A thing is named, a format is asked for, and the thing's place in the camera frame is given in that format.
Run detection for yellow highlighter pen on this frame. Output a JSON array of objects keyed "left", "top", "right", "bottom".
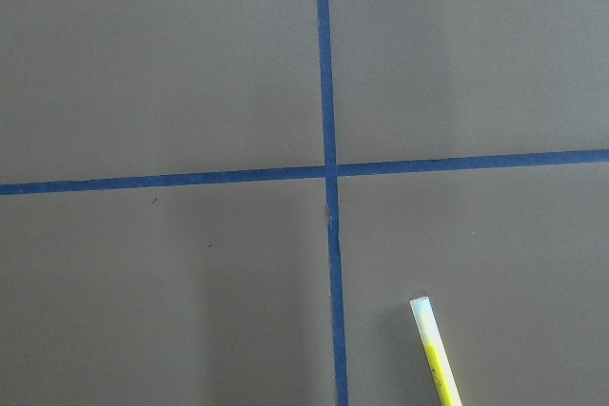
[{"left": 410, "top": 297, "right": 462, "bottom": 406}]

